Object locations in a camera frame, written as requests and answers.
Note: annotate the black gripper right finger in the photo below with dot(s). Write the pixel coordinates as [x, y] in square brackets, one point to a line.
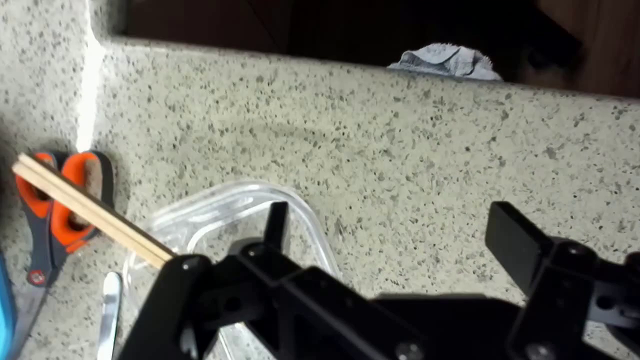
[547, 287]

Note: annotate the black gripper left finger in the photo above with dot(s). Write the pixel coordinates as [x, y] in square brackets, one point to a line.
[180, 300]

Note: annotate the clear plastic bowl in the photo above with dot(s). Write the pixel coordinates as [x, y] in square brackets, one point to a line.
[192, 230]

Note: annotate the metal spoon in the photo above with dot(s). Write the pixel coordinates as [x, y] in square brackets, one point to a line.
[111, 313]

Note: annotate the wooden chopstick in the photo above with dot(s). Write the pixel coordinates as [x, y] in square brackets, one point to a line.
[92, 209]
[92, 219]

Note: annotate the grey crumpled cloth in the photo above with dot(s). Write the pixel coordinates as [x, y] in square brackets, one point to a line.
[447, 61]

